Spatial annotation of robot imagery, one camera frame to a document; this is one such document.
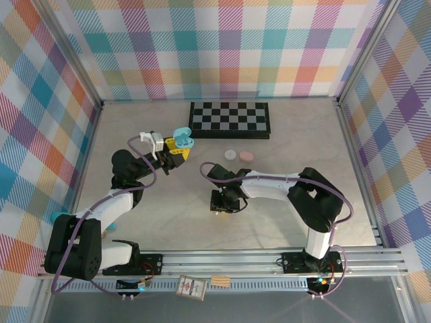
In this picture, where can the blue earbud charging case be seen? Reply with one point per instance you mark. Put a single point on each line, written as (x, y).
(183, 138)

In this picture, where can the white earbud charging case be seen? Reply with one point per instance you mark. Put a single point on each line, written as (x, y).
(230, 154)

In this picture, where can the pink earbud charging case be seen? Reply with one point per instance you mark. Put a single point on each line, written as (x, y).
(246, 156)

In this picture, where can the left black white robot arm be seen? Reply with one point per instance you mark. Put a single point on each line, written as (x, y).
(111, 208)

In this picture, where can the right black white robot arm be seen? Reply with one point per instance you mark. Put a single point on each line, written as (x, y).
(269, 185)

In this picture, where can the folded black chessboard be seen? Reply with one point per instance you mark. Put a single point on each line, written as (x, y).
(229, 116)

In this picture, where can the orange striped card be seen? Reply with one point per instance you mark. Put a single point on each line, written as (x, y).
(220, 281)

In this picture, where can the playing card box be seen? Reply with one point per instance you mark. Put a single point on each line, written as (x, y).
(191, 287)

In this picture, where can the black controller board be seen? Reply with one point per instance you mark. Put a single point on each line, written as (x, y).
(320, 284)
(129, 285)

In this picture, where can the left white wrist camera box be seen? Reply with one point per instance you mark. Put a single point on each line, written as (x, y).
(155, 143)

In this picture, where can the aluminium side rail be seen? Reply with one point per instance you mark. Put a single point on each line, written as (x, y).
(86, 158)
(359, 168)

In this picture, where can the aluminium mounting rail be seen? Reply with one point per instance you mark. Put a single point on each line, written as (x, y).
(219, 260)

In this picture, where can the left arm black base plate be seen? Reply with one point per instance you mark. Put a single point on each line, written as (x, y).
(151, 264)

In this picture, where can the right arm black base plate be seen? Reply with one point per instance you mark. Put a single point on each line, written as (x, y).
(293, 262)

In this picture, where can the aluminium frame post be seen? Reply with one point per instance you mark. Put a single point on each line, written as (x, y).
(365, 50)
(74, 50)

